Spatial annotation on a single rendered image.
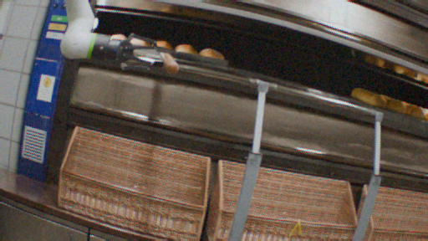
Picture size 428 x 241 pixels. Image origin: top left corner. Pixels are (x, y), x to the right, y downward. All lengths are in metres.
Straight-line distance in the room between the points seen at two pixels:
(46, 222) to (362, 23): 1.61
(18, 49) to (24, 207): 0.83
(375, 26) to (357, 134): 0.48
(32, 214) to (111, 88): 0.79
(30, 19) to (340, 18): 1.35
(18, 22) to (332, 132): 1.45
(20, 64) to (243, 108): 0.99
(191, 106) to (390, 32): 0.94
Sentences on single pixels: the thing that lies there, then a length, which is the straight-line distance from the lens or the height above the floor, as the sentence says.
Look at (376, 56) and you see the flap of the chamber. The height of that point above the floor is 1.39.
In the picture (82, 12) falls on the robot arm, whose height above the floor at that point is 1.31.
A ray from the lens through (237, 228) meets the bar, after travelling 3.51.
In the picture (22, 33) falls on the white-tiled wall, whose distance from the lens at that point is 4.11.
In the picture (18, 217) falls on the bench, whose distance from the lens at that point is 3.62.
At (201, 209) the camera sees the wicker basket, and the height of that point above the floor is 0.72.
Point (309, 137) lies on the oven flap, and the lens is 4.10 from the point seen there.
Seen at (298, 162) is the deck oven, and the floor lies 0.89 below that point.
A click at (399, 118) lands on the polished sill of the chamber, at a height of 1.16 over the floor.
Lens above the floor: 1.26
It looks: 4 degrees down
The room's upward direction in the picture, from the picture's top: 12 degrees clockwise
